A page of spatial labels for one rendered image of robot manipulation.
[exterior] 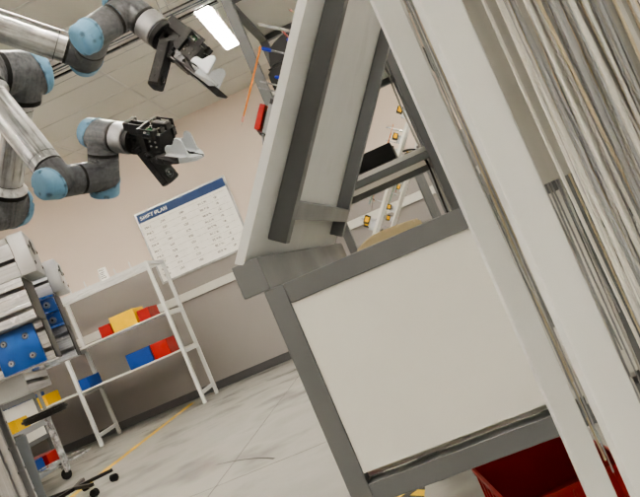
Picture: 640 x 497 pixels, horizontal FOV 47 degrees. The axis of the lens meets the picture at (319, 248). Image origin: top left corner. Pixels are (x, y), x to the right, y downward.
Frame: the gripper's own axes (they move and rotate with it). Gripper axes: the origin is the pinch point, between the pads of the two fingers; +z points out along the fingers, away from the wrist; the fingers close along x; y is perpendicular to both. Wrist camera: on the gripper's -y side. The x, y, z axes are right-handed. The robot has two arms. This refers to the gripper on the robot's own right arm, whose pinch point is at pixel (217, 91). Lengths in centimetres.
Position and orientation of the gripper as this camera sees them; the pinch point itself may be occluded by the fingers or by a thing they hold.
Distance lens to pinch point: 173.8
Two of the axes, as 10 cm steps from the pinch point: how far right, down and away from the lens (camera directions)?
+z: 7.6, 6.3, -1.7
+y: 6.4, -7.7, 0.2
